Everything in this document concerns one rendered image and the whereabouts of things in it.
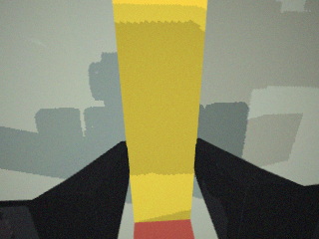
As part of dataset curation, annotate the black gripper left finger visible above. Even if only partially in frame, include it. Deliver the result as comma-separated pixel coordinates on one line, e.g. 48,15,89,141
0,141,130,239

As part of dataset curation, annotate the yellow bar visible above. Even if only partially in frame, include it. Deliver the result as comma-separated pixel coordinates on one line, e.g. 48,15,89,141
113,0,207,239

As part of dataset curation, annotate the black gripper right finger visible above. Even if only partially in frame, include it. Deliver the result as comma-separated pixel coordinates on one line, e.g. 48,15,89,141
194,138,319,239

